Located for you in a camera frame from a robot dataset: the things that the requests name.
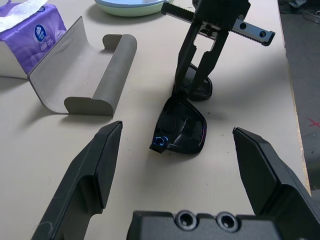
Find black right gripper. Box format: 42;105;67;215
161;0;276;94

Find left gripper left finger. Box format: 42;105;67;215
31;120;124;240

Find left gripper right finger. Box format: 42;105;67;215
232;126;320;240

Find black sunglasses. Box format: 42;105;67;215
149;63;214;155

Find grey glasses case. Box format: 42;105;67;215
26;16;138;116

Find green plate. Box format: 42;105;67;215
94;0;166;18

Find purple tissue pack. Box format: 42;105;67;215
0;0;68;80

